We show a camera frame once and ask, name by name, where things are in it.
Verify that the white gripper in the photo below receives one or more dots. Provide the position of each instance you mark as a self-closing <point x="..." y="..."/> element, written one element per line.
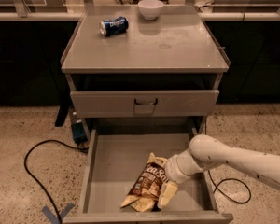
<point x="174" y="174"/>

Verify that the brown sea salt chip bag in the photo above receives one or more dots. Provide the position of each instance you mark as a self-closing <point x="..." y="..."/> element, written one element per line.
<point x="146" y="190"/>

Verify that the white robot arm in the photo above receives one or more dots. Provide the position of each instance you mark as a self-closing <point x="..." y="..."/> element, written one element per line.
<point x="205" y="153"/>

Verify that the open grey middle drawer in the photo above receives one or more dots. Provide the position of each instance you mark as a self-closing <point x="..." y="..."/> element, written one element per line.
<point x="113" y="165"/>

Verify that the closed grey top drawer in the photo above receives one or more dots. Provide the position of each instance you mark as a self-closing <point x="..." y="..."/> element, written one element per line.
<point x="126" y="104"/>

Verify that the grey drawer cabinet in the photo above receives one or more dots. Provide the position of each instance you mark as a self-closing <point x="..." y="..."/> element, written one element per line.
<point x="173" y="52"/>

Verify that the long white back counter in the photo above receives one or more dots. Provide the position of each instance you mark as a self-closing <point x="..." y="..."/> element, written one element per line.
<point x="108" y="12"/>

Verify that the blue power adapter box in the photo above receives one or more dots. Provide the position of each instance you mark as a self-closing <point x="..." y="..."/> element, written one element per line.
<point x="79" y="135"/>

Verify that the blue soda can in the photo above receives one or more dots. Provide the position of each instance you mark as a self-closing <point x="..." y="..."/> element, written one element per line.
<point x="115" y="26"/>

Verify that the white bowl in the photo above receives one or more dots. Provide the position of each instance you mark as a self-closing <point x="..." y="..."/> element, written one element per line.
<point x="150" y="9"/>

